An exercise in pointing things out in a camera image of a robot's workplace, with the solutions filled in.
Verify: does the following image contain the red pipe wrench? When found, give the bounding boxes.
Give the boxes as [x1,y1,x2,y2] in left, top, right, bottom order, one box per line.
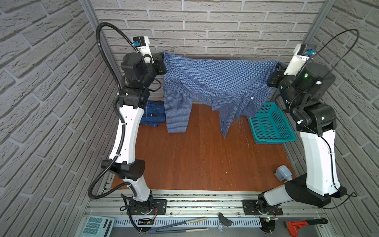
[285,218,329,237]

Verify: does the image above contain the folded dark blue plaid shirt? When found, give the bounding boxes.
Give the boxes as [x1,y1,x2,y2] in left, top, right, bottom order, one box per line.
[140,101,166,127]

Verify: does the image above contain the grey tape dispenser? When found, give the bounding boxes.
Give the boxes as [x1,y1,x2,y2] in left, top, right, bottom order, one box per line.
[274,166,293,182]

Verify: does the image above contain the teal plastic basket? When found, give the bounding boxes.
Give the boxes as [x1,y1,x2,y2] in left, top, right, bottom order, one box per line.
[247,102,296,145]

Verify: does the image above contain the aluminium rail frame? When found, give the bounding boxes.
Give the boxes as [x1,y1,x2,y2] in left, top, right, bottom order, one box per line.
[79,190,327,231]

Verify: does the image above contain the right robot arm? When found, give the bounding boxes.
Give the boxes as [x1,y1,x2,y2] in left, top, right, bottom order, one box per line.
[256,63,347,214]

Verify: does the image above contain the long blue-handled tongs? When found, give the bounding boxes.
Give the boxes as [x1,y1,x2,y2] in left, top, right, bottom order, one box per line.
[148,217,209,235]

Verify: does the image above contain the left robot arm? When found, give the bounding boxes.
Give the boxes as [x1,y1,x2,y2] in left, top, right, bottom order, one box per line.
[101,52,167,209]

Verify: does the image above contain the left corner aluminium post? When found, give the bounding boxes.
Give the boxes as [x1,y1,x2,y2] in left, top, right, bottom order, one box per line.
[81,0,124,87]

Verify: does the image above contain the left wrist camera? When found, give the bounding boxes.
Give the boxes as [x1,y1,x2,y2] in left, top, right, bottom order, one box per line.
[133,36,154,63]

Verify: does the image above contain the small black clip tool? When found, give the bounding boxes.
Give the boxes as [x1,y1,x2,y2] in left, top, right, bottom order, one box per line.
[218,212,233,232]

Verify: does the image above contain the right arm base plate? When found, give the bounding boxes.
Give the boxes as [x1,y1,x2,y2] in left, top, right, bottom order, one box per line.
[242,199,283,216]

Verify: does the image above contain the black round foot disc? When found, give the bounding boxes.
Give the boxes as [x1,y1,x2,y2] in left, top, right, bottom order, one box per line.
[260,219,276,234]

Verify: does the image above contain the corner aluminium post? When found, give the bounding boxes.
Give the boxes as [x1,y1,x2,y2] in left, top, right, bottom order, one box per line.
[302,0,336,43]
[81,0,124,87]

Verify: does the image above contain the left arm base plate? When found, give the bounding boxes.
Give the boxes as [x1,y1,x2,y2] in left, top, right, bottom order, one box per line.
[128,199,167,215]

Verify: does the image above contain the right corner aluminium post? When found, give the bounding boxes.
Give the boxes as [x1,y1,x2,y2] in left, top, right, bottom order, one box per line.
[302,0,336,43]

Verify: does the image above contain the left black corrugated cable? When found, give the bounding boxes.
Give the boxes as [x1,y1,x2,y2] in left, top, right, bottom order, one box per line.
[87,22,140,199]

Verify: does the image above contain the teal button calculator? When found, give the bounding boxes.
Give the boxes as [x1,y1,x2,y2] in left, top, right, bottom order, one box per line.
[80,216,115,237]

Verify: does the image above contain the blue small-check shirt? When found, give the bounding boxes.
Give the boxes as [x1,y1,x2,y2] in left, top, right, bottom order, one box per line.
[163,52,277,137]

